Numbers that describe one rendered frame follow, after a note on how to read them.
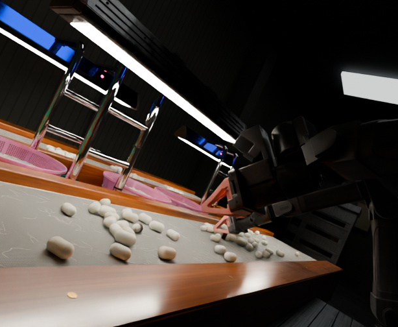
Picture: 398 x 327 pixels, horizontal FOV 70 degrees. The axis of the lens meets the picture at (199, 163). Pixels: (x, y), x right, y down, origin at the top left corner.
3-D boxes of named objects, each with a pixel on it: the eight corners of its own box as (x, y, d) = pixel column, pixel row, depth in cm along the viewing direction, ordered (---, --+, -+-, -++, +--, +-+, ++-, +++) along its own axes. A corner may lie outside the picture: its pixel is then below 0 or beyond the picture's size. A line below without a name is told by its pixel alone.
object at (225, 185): (192, 189, 52) (238, 172, 48) (211, 196, 58) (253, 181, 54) (198, 226, 49) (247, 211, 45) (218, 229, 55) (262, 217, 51)
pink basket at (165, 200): (170, 224, 113) (179, 202, 113) (142, 230, 87) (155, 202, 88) (116, 195, 120) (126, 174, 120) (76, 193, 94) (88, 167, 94)
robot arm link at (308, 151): (257, 130, 50) (317, 85, 43) (288, 149, 54) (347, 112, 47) (268, 183, 43) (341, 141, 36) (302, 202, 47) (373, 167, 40)
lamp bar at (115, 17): (246, 148, 89) (256, 128, 89) (70, 6, 39) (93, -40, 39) (226, 141, 94) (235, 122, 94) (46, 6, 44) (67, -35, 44)
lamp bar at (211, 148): (233, 169, 200) (237, 159, 201) (183, 138, 150) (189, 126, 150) (224, 165, 205) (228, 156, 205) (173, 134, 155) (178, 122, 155)
